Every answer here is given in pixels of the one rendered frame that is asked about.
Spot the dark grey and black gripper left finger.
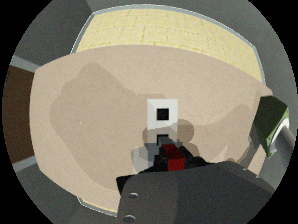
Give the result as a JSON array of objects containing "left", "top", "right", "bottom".
[{"left": 116, "top": 147, "right": 168, "bottom": 196}]

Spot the grey and red pin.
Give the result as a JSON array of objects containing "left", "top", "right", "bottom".
[{"left": 158, "top": 136, "right": 185, "bottom": 171}]

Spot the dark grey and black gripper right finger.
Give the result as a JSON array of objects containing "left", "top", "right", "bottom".
[{"left": 178, "top": 146, "right": 214, "bottom": 169}]

